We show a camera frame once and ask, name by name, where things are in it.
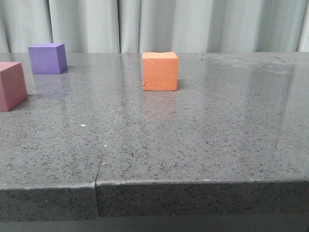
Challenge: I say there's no purple foam cube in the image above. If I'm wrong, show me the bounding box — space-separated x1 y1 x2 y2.
28 43 68 74

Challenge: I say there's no orange foam cube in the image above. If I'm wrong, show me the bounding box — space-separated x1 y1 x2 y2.
142 52 179 91

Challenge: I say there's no pink foam cube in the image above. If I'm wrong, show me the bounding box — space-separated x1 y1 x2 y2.
0 62 28 112

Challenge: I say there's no grey-green curtain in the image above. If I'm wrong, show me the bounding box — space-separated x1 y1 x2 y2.
0 0 309 53

